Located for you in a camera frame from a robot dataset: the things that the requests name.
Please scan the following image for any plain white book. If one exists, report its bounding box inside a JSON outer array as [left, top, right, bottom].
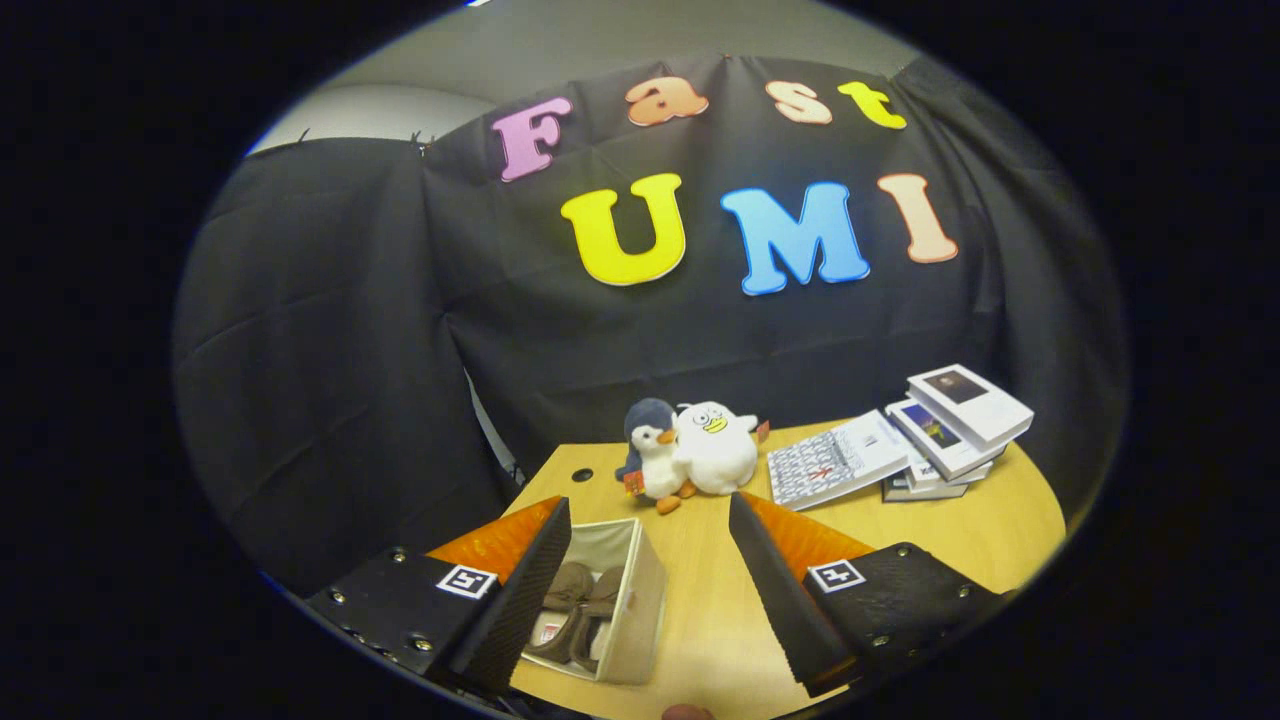
[[905, 455, 994, 491]]

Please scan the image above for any white duck plush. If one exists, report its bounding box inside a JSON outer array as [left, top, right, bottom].
[[672, 400, 769, 497]]

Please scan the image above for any grey white penguin plush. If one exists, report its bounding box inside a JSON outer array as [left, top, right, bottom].
[[614, 397, 698, 516]]

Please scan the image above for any grey patterned cover book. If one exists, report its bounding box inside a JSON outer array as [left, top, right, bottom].
[[767, 410, 913, 512]]

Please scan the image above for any white book with dark picture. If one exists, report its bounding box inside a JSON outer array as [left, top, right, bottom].
[[907, 364, 1035, 451]]

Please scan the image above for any dark grey book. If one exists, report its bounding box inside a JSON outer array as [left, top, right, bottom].
[[882, 472, 969, 502]]

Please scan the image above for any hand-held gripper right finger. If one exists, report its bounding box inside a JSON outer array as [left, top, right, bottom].
[[728, 491, 1004, 699]]

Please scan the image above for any beige fabric storage box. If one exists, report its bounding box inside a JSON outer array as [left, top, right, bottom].
[[520, 517, 668, 686]]

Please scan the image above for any brown fuzzy shoe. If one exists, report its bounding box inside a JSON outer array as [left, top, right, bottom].
[[583, 565, 627, 673], [528, 560, 598, 666]]

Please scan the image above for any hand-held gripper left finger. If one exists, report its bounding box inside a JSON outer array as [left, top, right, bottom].
[[305, 496, 573, 699]]

